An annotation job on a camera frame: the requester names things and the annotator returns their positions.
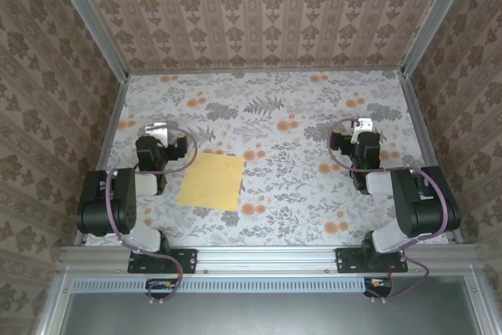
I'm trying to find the grey metal sheet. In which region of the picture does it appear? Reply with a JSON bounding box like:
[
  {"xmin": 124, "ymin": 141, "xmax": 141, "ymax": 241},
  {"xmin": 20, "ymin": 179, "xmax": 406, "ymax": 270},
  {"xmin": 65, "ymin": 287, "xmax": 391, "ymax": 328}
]
[{"xmin": 58, "ymin": 291, "xmax": 482, "ymax": 335}]

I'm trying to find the floral table cover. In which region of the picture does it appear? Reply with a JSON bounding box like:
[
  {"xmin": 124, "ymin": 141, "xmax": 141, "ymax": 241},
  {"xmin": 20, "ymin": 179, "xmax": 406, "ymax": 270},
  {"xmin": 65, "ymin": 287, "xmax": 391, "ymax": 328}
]
[{"xmin": 84, "ymin": 71, "xmax": 452, "ymax": 248}]

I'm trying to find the small black circuit board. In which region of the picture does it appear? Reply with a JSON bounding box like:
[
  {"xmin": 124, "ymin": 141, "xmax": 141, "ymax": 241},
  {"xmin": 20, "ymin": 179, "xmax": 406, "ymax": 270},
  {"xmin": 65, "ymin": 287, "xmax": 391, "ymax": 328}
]
[
  {"xmin": 363, "ymin": 278, "xmax": 394, "ymax": 299},
  {"xmin": 145, "ymin": 278, "xmax": 178, "ymax": 300}
]

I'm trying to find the aluminium side rail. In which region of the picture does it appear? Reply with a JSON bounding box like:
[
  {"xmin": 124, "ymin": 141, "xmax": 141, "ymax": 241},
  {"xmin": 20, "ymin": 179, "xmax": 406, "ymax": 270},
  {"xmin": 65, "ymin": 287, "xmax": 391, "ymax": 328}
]
[
  {"xmin": 74, "ymin": 74, "xmax": 130, "ymax": 246},
  {"xmin": 398, "ymin": 70, "xmax": 466, "ymax": 244}
]

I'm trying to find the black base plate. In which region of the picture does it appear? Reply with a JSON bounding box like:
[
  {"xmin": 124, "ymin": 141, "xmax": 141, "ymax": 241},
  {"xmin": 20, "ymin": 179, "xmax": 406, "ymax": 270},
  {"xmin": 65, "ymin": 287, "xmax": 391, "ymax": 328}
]
[
  {"xmin": 128, "ymin": 247, "xmax": 197, "ymax": 275},
  {"xmin": 336, "ymin": 247, "xmax": 409, "ymax": 275}
]

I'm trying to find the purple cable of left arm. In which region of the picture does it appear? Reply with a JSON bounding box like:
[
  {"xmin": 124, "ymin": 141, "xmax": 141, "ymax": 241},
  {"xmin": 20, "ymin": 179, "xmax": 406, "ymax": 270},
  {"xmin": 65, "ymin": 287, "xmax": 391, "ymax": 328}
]
[{"xmin": 104, "ymin": 125, "xmax": 198, "ymax": 305}]

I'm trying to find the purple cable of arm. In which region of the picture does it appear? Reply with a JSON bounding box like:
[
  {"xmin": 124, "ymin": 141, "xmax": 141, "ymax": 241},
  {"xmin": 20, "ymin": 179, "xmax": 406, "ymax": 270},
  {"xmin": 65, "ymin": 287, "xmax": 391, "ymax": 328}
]
[
  {"xmin": 327, "ymin": 118, "xmax": 452, "ymax": 301},
  {"xmin": 104, "ymin": 125, "xmax": 198, "ymax": 305}
]

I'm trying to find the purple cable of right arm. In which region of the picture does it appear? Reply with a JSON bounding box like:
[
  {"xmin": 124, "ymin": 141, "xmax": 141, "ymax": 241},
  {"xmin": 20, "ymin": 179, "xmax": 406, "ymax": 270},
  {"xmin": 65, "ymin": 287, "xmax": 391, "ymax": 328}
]
[{"xmin": 327, "ymin": 118, "xmax": 452, "ymax": 301}]

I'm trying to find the long aluminium mounting rail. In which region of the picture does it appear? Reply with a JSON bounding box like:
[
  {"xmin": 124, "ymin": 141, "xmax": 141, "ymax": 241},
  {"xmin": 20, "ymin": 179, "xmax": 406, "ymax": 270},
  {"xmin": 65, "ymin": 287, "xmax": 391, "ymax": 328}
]
[{"xmin": 58, "ymin": 244, "xmax": 482, "ymax": 275}]

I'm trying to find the thin aluminium edge rail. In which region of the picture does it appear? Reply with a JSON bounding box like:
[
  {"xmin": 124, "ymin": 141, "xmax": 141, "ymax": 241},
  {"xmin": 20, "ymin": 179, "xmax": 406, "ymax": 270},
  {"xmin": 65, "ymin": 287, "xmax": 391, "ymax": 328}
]
[{"xmin": 127, "ymin": 67, "xmax": 403, "ymax": 76}]

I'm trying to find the grey slotted cable duct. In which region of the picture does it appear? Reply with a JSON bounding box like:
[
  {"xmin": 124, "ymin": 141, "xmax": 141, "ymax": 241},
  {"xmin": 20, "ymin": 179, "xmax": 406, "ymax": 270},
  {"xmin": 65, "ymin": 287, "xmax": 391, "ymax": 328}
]
[{"xmin": 72, "ymin": 276, "xmax": 369, "ymax": 293}]

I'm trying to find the slanted aluminium post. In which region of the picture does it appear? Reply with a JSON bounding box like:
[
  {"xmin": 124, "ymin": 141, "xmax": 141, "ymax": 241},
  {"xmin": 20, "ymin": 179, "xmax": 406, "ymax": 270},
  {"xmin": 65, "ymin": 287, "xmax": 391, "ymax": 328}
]
[
  {"xmin": 45, "ymin": 0, "xmax": 130, "ymax": 80},
  {"xmin": 400, "ymin": 0, "xmax": 478, "ymax": 77}
]

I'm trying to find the aluminium outer frame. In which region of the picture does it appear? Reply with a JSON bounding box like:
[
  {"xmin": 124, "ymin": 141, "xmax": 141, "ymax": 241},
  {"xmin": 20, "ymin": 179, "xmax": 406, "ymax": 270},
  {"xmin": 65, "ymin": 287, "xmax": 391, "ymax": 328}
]
[{"xmin": 35, "ymin": 266, "xmax": 502, "ymax": 335}]

